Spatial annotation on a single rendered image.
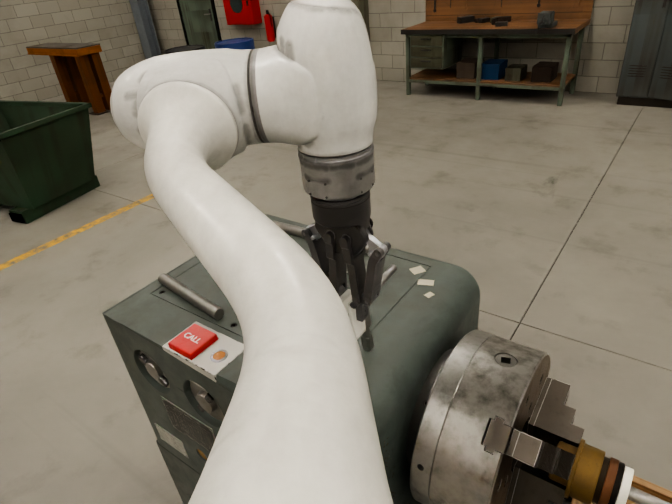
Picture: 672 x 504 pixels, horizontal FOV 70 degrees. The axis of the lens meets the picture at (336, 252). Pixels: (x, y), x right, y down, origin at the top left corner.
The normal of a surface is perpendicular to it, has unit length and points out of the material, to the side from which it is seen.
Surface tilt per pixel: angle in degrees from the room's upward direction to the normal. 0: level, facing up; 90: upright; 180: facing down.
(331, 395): 31
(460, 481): 70
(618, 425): 0
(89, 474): 0
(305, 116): 95
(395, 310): 0
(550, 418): 9
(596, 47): 90
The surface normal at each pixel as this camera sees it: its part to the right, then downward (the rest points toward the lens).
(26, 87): 0.81, 0.24
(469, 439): -0.49, -0.23
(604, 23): -0.58, 0.47
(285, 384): -0.15, -0.83
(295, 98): -0.14, 0.51
